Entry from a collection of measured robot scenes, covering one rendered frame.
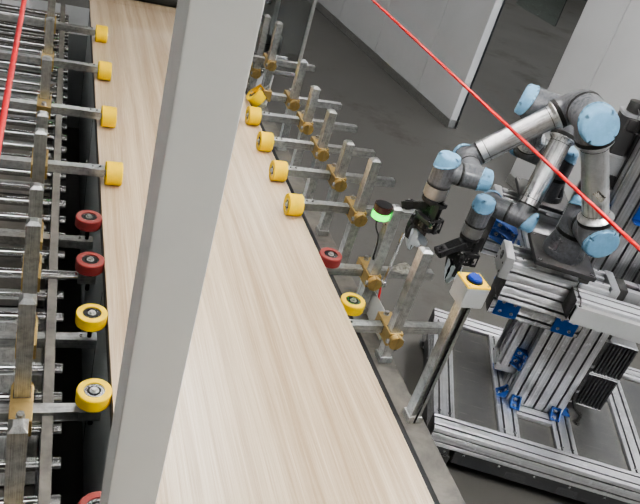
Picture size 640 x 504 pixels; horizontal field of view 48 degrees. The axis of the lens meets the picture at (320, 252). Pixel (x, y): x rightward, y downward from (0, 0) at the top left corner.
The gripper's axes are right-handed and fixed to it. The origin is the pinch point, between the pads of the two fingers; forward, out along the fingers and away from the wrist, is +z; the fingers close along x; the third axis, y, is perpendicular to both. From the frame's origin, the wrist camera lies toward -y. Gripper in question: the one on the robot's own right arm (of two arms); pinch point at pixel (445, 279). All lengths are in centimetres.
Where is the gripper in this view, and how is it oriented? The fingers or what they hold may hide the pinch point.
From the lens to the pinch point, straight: 269.0
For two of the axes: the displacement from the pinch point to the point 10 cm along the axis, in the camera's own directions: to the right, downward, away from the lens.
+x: -2.7, -5.7, 7.8
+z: -2.6, 8.2, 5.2
